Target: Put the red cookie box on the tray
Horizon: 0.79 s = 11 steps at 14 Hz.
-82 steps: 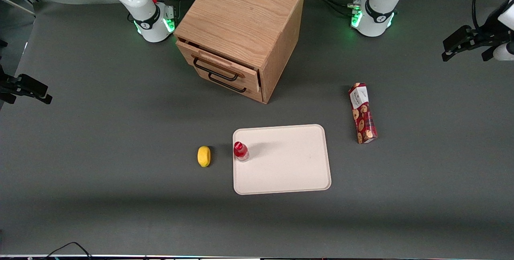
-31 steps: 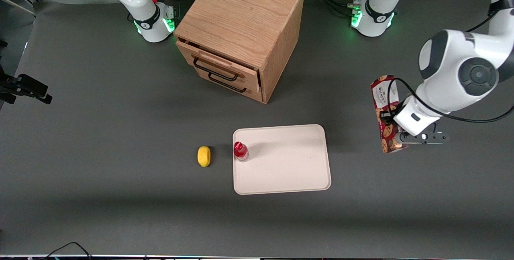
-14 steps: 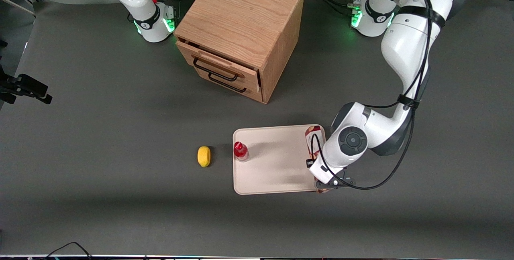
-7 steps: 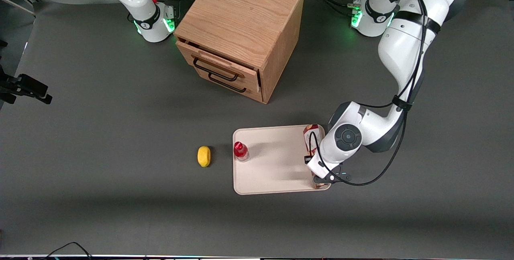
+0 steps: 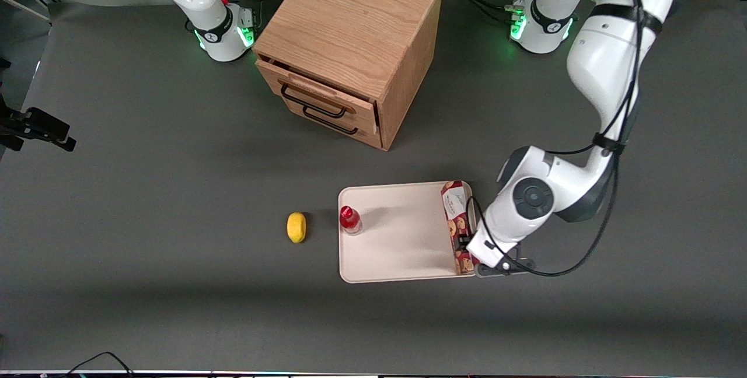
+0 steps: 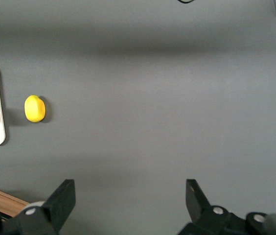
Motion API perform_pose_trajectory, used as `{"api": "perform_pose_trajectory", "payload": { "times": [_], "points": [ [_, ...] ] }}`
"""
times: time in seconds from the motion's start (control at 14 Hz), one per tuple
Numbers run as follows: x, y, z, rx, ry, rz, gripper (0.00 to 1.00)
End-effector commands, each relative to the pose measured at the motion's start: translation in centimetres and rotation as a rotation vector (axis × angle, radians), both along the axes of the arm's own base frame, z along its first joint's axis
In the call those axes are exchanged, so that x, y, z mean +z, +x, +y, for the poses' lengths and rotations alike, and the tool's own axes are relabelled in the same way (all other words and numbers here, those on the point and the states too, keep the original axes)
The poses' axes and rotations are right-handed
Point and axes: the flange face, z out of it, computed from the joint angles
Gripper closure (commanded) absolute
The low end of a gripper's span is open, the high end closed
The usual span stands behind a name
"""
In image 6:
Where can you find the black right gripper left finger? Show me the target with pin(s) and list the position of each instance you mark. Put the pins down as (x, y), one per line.
(61, 200)

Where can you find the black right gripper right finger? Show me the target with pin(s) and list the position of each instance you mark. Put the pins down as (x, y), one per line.
(198, 205)

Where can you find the yellow lemon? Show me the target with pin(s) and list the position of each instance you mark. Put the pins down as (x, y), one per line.
(34, 109)

